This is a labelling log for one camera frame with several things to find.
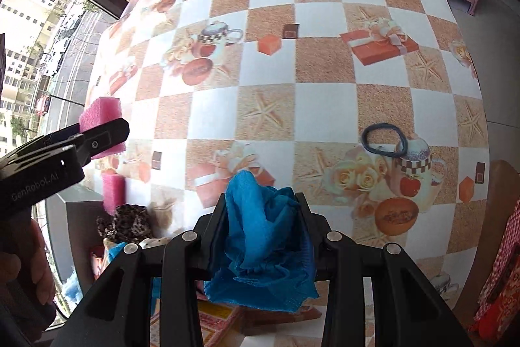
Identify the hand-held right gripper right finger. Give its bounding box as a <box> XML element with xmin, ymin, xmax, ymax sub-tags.
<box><xmin>293</xmin><ymin>192</ymin><xmax>474</xmax><ymax>347</ymax></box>

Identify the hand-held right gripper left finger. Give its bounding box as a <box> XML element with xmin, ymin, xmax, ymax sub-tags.
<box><xmin>51</xmin><ymin>192</ymin><xmax>229</xmax><ymax>347</ymax></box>

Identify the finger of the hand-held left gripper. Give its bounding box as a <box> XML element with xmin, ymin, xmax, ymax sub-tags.
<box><xmin>16</xmin><ymin>123</ymin><xmax>82</xmax><ymax>153</ymax></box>
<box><xmin>61</xmin><ymin>118</ymin><xmax>131</xmax><ymax>163</ymax></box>

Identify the pink foam block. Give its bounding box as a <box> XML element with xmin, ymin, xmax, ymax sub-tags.
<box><xmin>101</xmin><ymin>173</ymin><xmax>126</xmax><ymax>216</ymax></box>
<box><xmin>79</xmin><ymin>97</ymin><xmax>124</xmax><ymax>160</ymax></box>

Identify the blue knitted cloth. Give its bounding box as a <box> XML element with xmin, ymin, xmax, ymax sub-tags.
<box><xmin>203</xmin><ymin>170</ymin><xmax>320</xmax><ymax>309</ymax></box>

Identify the leopard print scrunchie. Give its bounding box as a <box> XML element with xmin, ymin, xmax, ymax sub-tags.
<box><xmin>96</xmin><ymin>203</ymin><xmax>153</xmax><ymax>244</ymax></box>

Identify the orange patterned cardboard box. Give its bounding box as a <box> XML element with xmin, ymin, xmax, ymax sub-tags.
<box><xmin>149</xmin><ymin>288</ymin><xmax>326</xmax><ymax>347</ymax></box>

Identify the person's left hand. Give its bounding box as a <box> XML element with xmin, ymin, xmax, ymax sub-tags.
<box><xmin>0</xmin><ymin>219</ymin><xmax>55</xmax><ymax>307</ymax></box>

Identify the blue fluffy cloth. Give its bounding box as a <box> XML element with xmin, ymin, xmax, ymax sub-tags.
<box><xmin>63</xmin><ymin>270</ymin><xmax>84</xmax><ymax>305</ymax></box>

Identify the checked printed tablecloth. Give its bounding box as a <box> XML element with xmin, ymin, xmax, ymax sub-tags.
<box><xmin>83</xmin><ymin>0</ymin><xmax>491</xmax><ymax>347</ymax></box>

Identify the red checked cloth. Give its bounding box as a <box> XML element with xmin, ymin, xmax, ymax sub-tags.
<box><xmin>477</xmin><ymin>200</ymin><xmax>520</xmax><ymax>315</ymax></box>

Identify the brown wooden chair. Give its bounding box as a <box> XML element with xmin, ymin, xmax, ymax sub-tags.
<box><xmin>463</xmin><ymin>159</ymin><xmax>520</xmax><ymax>333</ymax></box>

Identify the red cushion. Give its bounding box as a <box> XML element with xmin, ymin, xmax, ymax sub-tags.
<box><xmin>468</xmin><ymin>290</ymin><xmax>520</xmax><ymax>336</ymax></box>

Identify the black hair tie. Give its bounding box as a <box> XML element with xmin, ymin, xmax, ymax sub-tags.
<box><xmin>361</xmin><ymin>123</ymin><xmax>409</xmax><ymax>158</ymax></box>

